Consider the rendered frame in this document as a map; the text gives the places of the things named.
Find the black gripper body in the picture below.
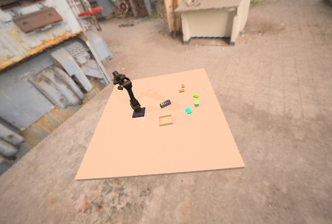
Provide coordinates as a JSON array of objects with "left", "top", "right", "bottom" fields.
[{"left": 117, "top": 83, "right": 123, "bottom": 90}]

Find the shallow orange tray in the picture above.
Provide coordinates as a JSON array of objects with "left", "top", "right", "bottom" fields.
[{"left": 159, "top": 114, "right": 173, "bottom": 127}]

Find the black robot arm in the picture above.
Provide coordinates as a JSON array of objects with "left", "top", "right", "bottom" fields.
[{"left": 112, "top": 71, "right": 142, "bottom": 114}]

